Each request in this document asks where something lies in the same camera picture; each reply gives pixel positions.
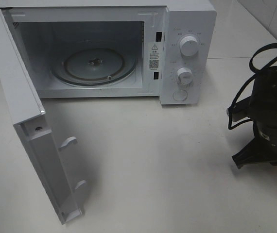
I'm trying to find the black right camera cable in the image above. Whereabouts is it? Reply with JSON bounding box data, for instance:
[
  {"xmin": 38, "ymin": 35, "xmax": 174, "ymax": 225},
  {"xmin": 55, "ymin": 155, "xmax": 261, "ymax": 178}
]
[{"xmin": 227, "ymin": 42, "xmax": 277, "ymax": 131}]

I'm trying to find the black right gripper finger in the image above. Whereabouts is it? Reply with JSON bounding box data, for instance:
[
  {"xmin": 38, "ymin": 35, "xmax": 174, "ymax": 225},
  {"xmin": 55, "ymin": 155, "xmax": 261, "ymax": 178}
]
[{"xmin": 232, "ymin": 140, "xmax": 269, "ymax": 169}]

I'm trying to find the white microwave oven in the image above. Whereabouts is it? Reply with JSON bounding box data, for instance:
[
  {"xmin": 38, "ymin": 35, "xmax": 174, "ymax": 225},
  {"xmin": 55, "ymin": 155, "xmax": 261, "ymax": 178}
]
[{"xmin": 0, "ymin": 0, "xmax": 217, "ymax": 105}]

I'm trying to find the white warning label sticker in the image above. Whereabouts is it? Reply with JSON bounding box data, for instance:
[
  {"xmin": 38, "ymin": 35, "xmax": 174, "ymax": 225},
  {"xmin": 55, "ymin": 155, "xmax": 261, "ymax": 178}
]
[{"xmin": 148, "ymin": 43, "xmax": 161, "ymax": 70}]

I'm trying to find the white microwave knob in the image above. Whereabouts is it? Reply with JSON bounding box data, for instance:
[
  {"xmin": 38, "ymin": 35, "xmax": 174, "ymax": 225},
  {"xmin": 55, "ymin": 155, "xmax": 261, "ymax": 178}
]
[
  {"xmin": 176, "ymin": 67, "xmax": 193, "ymax": 85},
  {"xmin": 179, "ymin": 34, "xmax": 199, "ymax": 57}
]

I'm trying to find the white microwave door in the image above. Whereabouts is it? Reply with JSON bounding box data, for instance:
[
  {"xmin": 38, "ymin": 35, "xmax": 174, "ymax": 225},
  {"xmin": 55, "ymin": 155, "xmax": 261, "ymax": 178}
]
[{"xmin": 0, "ymin": 9, "xmax": 86, "ymax": 224}]

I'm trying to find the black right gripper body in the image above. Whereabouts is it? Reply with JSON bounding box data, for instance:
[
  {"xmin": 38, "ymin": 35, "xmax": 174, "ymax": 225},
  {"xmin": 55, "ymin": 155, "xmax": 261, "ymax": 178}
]
[{"xmin": 248, "ymin": 120, "xmax": 277, "ymax": 165}]

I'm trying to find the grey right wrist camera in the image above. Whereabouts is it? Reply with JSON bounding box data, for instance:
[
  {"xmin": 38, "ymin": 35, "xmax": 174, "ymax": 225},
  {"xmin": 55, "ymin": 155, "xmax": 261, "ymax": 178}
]
[{"xmin": 226, "ymin": 97, "xmax": 251, "ymax": 127}]

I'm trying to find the glass microwave turntable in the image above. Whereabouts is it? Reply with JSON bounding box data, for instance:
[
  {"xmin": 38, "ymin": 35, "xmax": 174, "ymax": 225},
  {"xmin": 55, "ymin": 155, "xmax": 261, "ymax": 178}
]
[{"xmin": 51, "ymin": 48, "xmax": 137, "ymax": 86}]

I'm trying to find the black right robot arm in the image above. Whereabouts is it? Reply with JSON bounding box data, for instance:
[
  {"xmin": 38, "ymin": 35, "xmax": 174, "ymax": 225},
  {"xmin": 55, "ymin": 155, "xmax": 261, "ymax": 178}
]
[{"xmin": 227, "ymin": 66, "xmax": 277, "ymax": 168}]

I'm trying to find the round microwave door button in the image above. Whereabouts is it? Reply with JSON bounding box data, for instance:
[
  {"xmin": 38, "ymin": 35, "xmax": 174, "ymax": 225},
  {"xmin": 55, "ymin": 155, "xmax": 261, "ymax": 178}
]
[{"xmin": 173, "ymin": 90, "xmax": 188, "ymax": 101}]

